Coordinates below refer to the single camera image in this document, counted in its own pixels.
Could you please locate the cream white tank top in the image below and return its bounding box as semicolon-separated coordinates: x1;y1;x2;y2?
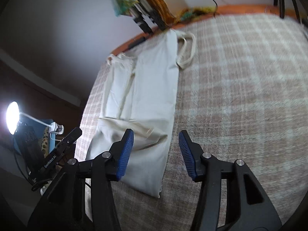
86;30;197;198

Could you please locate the leopard print cushion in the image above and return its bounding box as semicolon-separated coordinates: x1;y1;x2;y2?
41;127;50;158

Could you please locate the white power strip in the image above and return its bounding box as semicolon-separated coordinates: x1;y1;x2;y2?
49;122;64;135

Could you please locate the blue chair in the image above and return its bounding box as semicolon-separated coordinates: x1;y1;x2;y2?
14;119;46;170

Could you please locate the pink white checked bedspread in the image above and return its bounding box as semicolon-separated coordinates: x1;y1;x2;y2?
74;13;308;231

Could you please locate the black power adapter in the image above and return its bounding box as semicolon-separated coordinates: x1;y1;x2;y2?
127;37;147;49

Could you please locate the folded silver black tripod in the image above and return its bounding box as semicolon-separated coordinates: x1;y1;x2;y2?
130;0;167;35

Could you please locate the orange patterned fabric strip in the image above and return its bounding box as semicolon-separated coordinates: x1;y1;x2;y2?
129;0;179;25

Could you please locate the orange bed sheet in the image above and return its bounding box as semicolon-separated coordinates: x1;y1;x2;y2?
110;4;299;55

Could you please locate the white ring light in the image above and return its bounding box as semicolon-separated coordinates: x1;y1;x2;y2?
6;101;20;135

